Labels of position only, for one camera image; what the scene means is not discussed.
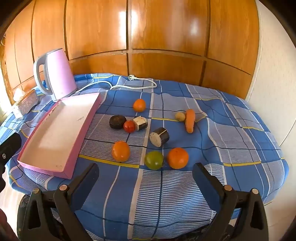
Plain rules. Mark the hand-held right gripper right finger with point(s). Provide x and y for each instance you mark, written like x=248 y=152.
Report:
x=203 y=183

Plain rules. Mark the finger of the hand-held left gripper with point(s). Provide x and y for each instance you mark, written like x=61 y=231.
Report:
x=10 y=146

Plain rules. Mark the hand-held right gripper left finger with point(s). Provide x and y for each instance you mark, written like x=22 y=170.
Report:
x=89 y=183

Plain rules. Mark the orange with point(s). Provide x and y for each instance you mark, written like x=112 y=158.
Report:
x=121 y=151
x=139 y=105
x=177 y=158

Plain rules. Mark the pink cardboard box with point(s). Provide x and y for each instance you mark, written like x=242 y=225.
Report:
x=57 y=134

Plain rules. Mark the green tomato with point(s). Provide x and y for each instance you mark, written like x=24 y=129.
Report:
x=154 y=160

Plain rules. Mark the carrot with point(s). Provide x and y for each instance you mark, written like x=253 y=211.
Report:
x=190 y=120

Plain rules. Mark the dark round beet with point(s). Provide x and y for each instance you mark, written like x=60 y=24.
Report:
x=117 y=121

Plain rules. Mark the red tomato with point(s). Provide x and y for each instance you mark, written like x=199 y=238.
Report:
x=129 y=126

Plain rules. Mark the small potato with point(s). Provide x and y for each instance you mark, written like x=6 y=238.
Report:
x=180 y=116

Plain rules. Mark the cut bread-like root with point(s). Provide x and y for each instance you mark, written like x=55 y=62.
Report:
x=140 y=122

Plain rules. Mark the blue plaid tablecloth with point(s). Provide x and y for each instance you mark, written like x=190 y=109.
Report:
x=180 y=185

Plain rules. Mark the silver embossed tissue box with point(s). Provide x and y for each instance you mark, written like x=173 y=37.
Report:
x=26 y=104

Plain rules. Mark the dark floral garment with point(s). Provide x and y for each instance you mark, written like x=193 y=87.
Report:
x=198 y=235

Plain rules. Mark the white tissue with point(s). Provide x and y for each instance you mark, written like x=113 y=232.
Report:
x=18 y=93

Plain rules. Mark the pink electric kettle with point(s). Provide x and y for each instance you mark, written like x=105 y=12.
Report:
x=60 y=74

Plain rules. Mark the wooden wardrobe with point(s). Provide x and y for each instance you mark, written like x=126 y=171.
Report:
x=161 y=34

